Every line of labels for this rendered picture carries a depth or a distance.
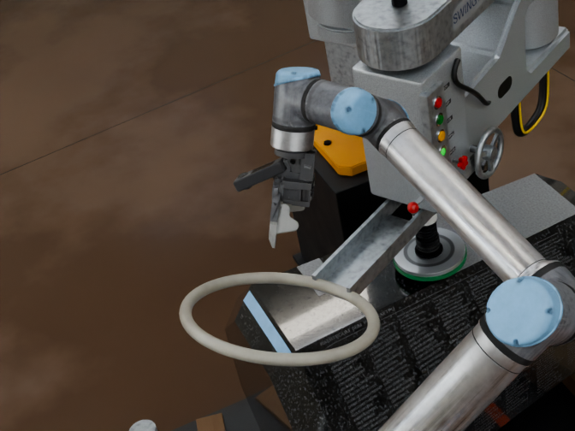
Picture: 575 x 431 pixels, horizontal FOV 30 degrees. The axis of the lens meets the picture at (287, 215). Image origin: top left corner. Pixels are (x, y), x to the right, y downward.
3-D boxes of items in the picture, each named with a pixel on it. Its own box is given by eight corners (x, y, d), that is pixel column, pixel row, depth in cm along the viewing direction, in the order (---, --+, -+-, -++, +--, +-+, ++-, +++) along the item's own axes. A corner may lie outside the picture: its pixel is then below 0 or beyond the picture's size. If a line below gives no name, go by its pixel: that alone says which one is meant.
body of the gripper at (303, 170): (309, 210, 224) (313, 156, 220) (268, 206, 225) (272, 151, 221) (312, 199, 231) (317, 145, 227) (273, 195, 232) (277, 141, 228)
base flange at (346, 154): (289, 118, 415) (287, 108, 412) (401, 75, 425) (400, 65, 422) (342, 180, 377) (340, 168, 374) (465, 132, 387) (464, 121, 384)
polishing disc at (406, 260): (435, 286, 307) (435, 283, 306) (378, 260, 320) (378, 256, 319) (480, 245, 317) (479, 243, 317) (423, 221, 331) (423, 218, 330)
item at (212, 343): (263, 265, 295) (264, 256, 294) (417, 321, 268) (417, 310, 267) (136, 320, 258) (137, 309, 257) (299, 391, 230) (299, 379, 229)
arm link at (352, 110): (389, 97, 214) (340, 84, 222) (357, 85, 205) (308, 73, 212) (376, 142, 215) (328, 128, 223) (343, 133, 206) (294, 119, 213)
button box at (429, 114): (443, 168, 290) (434, 79, 272) (452, 171, 288) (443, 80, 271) (428, 185, 285) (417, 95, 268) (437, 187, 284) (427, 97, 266)
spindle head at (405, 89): (435, 135, 326) (421, 3, 299) (500, 151, 314) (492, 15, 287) (370, 202, 305) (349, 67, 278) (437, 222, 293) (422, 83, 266)
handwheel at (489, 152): (477, 153, 311) (473, 109, 301) (507, 161, 305) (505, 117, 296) (450, 181, 302) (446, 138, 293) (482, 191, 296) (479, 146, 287)
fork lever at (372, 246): (435, 151, 326) (434, 138, 323) (492, 166, 315) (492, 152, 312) (303, 285, 285) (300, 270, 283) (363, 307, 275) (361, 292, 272)
